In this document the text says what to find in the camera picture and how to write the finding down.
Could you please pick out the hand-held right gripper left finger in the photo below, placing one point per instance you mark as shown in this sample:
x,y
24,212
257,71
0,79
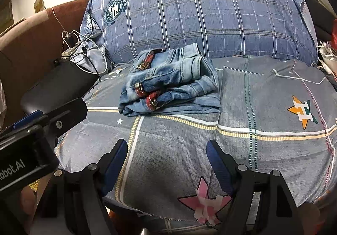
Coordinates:
x,y
115,166

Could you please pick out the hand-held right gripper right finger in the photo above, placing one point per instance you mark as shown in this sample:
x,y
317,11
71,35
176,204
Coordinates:
x,y
219,169

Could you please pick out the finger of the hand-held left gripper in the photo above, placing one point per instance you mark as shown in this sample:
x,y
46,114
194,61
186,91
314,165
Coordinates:
x,y
27,120
68,113

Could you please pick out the blue denim pants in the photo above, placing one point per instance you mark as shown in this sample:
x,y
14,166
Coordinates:
x,y
171,87

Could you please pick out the person's left forearm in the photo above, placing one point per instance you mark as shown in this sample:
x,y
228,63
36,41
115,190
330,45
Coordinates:
x,y
27,203

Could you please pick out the black flat case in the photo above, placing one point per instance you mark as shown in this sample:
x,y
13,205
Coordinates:
x,y
52,87

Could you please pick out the grey plaid bed sheet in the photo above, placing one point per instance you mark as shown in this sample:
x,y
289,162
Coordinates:
x,y
184,145

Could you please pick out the brown upholstered headboard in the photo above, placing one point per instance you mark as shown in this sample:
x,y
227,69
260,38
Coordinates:
x,y
26,48

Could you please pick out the small framed picture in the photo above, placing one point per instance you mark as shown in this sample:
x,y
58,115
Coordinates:
x,y
5,15
38,1

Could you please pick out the white silver crumpled cloth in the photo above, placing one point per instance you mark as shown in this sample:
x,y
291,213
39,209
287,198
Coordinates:
x,y
327,58

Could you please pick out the blue plaid pillow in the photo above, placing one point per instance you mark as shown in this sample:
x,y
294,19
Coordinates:
x,y
210,13

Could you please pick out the black furniture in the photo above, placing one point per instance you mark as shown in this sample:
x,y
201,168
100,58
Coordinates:
x,y
321,19

